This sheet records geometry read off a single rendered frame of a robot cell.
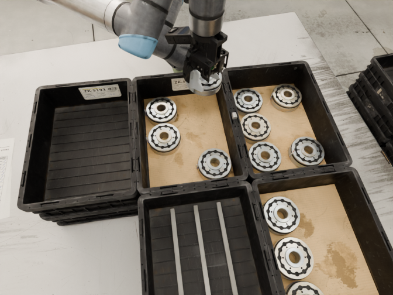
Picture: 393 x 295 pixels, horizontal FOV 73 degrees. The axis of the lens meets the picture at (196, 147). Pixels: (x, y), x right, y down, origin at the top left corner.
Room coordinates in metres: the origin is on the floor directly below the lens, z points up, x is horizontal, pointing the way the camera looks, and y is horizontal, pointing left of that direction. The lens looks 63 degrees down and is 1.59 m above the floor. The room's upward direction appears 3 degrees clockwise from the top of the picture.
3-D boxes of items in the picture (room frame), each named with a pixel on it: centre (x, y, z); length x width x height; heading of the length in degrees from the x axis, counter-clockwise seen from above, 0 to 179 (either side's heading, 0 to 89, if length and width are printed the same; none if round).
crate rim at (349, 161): (0.48, -0.26, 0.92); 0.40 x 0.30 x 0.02; 11
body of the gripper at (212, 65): (0.50, -0.01, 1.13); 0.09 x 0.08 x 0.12; 49
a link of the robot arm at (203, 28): (0.51, -0.01, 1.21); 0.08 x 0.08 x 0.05
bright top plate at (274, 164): (0.36, -0.21, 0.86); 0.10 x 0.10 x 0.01
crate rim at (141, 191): (0.42, 0.04, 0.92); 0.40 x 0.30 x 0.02; 11
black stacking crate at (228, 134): (0.42, 0.04, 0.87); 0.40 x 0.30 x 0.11; 11
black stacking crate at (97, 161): (0.37, 0.33, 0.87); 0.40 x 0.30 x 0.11; 11
